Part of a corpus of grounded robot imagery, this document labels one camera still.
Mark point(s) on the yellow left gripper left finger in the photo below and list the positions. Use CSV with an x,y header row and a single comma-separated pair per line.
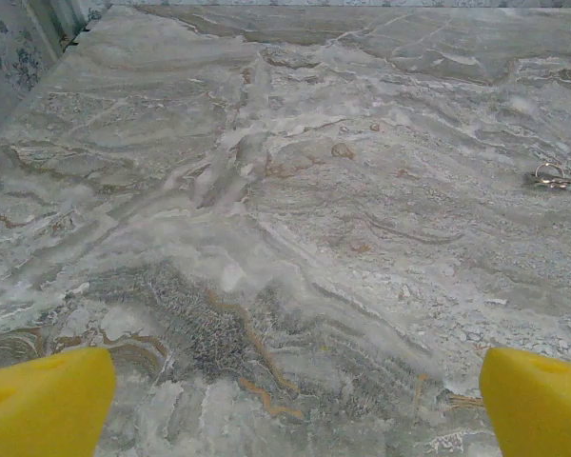
x,y
43,404

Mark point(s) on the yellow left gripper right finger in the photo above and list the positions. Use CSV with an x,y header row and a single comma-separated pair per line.
x,y
537,404

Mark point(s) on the aluminium frame post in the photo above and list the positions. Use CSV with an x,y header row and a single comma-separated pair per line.
x,y
52,28

